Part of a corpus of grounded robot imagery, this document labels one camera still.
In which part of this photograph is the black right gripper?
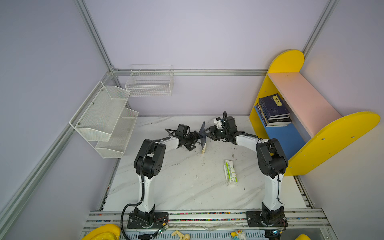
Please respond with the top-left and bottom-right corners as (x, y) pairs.
(201, 126), (229, 141)

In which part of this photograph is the blue file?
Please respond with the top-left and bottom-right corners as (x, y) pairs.
(199, 122), (207, 154)
(255, 104), (292, 126)

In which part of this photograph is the black deer cover book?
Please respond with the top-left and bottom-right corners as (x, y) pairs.
(255, 104), (292, 127)

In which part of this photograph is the dark blue file underneath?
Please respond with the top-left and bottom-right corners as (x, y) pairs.
(259, 94), (291, 120)

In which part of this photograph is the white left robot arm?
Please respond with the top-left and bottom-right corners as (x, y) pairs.
(121, 124), (206, 222)

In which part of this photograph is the white green carton box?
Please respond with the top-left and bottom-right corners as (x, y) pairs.
(224, 160), (238, 185)

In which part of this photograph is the white mesh two-tier rack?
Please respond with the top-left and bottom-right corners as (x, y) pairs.
(69, 82), (139, 159)

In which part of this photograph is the yellow pink blue bookshelf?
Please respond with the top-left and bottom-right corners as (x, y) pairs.
(249, 50), (381, 176)

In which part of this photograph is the beige toy figure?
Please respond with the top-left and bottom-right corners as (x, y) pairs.
(171, 231), (191, 240)

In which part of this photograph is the small colourful toy figure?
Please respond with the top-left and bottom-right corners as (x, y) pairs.
(230, 230), (247, 240)

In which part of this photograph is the yellow object bottom left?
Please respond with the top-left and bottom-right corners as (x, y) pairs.
(82, 224), (121, 240)

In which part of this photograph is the yellow object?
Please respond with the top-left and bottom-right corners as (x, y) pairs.
(295, 234), (311, 240)
(82, 224), (121, 240)

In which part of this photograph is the yellow object bottom right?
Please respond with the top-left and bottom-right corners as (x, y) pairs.
(295, 234), (311, 240)

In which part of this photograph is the white wire wall basket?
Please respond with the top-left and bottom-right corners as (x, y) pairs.
(125, 65), (174, 97)

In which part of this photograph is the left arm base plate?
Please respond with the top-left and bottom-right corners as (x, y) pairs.
(125, 212), (169, 229)

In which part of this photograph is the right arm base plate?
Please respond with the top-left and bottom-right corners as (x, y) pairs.
(246, 210), (288, 228)

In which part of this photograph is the aluminium front rail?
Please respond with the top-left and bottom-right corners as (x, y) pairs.
(80, 209), (337, 240)

